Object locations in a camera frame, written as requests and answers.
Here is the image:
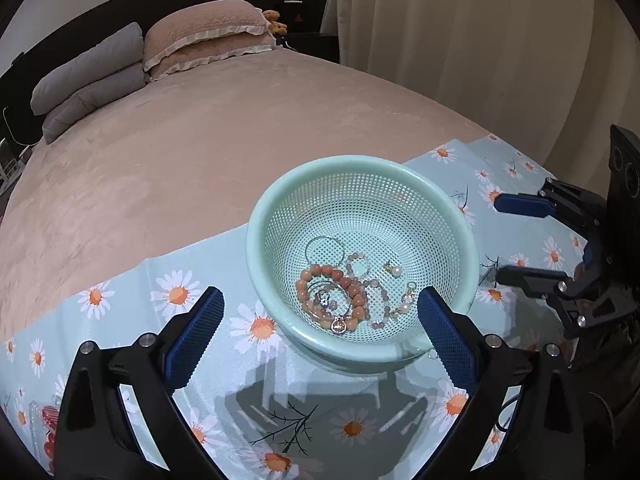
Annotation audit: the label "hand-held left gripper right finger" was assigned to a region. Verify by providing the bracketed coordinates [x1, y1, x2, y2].
[417, 286, 586, 480]

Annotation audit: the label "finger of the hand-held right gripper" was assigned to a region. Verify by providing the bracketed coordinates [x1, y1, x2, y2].
[494, 177, 608, 236]
[495, 259, 640, 339]

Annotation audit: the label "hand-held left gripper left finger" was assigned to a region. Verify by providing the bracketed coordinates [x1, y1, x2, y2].
[52, 286, 225, 480]

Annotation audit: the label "pink crystal bead bracelet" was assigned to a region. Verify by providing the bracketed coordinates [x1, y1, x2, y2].
[342, 252, 396, 331]

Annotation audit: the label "wooden bead bracelet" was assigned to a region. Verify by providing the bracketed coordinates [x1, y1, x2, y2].
[295, 264, 368, 333]

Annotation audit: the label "green plastic mesh basket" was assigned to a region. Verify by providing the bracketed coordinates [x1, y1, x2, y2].
[246, 155, 480, 365]

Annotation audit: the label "thin silver bangle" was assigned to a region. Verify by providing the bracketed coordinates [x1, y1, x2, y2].
[305, 237, 347, 268]

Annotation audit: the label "daisy print blue cloth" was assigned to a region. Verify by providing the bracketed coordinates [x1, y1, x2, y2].
[0, 132, 601, 480]

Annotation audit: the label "cream curtain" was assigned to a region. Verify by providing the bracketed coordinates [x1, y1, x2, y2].
[320, 0, 640, 201]

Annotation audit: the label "clear box of red beads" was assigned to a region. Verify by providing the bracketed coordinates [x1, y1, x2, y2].
[27, 400, 63, 476]

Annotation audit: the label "beige bed cover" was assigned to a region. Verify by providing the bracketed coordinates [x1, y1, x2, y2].
[0, 45, 496, 341]

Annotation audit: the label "grey pillow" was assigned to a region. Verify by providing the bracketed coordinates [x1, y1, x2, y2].
[42, 66, 147, 143]
[31, 22, 145, 115]

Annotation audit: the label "white bedside device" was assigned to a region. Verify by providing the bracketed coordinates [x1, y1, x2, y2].
[0, 137, 23, 183]

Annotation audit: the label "black nightstand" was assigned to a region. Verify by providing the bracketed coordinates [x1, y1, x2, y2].
[277, 32, 341, 65]

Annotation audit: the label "beige ruffled pillow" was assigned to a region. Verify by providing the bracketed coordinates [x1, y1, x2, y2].
[148, 35, 278, 82]

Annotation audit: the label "yellow teddy bear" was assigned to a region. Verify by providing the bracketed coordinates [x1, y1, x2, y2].
[262, 9, 288, 36]

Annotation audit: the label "pink pillows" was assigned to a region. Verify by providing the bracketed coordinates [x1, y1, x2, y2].
[142, 0, 271, 73]

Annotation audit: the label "black headboard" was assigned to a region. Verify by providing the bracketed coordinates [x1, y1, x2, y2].
[0, 0, 331, 126]

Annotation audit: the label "black cable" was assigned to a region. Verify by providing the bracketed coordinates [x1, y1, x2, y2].
[492, 395, 523, 433]

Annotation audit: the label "white charging cable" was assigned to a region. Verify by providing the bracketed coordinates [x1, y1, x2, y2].
[0, 105, 36, 148]

